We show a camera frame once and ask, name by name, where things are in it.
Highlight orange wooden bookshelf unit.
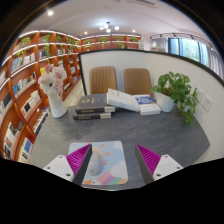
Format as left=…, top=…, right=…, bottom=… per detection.
left=0, top=29, right=143, bottom=164

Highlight green leafy pothos plant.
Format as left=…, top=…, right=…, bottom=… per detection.
left=149, top=71, right=200, bottom=126

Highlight pink and white flowers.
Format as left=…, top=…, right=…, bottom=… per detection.
left=37, top=63, right=69, bottom=98

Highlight ceiling lamp with round bulbs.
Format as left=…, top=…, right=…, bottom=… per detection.
left=99, top=21, right=120, bottom=34

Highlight pastel sun-print mouse pad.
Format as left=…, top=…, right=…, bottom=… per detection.
left=67, top=140, right=129, bottom=186

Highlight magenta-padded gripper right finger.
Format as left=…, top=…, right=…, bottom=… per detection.
left=134, top=144, right=184, bottom=185

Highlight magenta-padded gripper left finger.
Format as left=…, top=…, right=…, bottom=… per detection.
left=43, top=143, right=94, bottom=187

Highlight white plant pot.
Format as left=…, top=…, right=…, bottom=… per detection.
left=154, top=91, right=176, bottom=113

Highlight window with dark frame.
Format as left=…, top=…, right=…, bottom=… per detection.
left=168, top=37, right=224, bottom=79

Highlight white wall socket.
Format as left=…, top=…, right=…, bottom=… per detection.
left=194, top=88, right=205, bottom=104
left=201, top=94, right=213, bottom=113

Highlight tan upholstered chair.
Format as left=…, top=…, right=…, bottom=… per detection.
left=123, top=67, right=154, bottom=98
left=88, top=65, right=118, bottom=95

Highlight white book with blue cover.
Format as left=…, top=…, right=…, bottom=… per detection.
left=133, top=94, right=162, bottom=116

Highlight thick white book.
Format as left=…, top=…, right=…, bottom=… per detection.
left=106, top=87, right=142, bottom=113

